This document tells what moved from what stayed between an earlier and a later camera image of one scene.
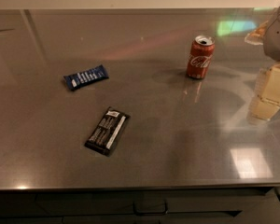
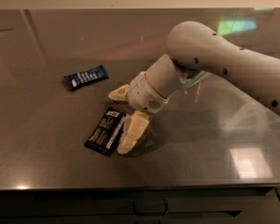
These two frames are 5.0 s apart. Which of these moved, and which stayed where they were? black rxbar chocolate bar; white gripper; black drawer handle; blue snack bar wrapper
Moved: white gripper
Stayed: black rxbar chocolate bar; blue snack bar wrapper; black drawer handle
